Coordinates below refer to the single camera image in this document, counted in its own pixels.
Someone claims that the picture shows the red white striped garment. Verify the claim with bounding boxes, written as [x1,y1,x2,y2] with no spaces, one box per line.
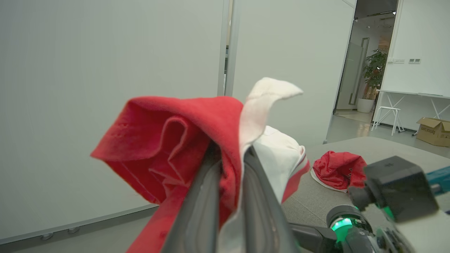
[90,77,310,253]

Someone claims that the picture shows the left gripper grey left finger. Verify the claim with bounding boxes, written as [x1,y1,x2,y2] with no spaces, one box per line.
[160,147,223,253]

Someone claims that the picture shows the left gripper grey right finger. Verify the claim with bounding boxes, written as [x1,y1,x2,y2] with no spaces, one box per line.
[242,147,300,253]

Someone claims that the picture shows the frosted glass door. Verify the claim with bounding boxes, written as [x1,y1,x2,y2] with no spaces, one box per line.
[336,37,370,111]

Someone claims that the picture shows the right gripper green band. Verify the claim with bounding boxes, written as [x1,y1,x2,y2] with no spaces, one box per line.
[288,205,417,253]

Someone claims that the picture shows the grey fabric couch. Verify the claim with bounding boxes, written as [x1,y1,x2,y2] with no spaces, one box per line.
[281,136,450,253]

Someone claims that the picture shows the teal camera mount part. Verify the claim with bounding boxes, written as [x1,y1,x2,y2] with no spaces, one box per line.
[426,166,450,195]

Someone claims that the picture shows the red garment white trim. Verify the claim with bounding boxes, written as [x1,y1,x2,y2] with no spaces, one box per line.
[310,151,368,193]

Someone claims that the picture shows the potted green plant white pot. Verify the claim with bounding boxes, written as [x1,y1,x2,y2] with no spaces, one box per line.
[357,49,389,113]

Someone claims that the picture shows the white trestle table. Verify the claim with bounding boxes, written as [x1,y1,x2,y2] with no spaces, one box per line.
[375,89,450,136]

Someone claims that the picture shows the brown cardboard box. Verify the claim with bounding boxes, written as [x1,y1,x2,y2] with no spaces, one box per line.
[416,117,450,147]

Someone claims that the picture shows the white metal stool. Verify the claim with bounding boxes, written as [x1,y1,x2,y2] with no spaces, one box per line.
[371,106,405,136]

